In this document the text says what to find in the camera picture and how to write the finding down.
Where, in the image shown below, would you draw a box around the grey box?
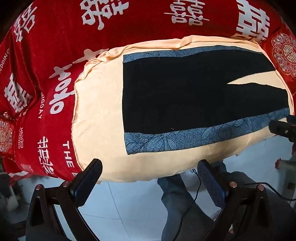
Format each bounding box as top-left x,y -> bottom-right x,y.
275,159 -> 296,198

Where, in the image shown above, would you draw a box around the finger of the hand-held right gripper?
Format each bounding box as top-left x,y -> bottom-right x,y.
269,119 -> 296,141

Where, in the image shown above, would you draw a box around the black pants with blue floral stripes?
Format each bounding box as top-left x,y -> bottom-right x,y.
122,46 -> 290,155

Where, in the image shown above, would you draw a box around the black cable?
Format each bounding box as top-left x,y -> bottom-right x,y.
179,169 -> 202,223
243,183 -> 296,201

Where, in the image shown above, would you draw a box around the person's jeans leg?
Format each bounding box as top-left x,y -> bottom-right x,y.
157,162 -> 232,241

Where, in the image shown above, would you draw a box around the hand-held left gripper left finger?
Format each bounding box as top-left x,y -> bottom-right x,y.
25,158 -> 103,241

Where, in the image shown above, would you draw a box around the red printed blanket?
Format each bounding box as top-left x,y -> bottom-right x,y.
0,0 -> 296,181

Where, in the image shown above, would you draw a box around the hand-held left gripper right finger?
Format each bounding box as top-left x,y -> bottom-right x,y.
196,159 -> 278,241

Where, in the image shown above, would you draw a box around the cream cloth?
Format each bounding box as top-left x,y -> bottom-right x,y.
72,35 -> 295,184

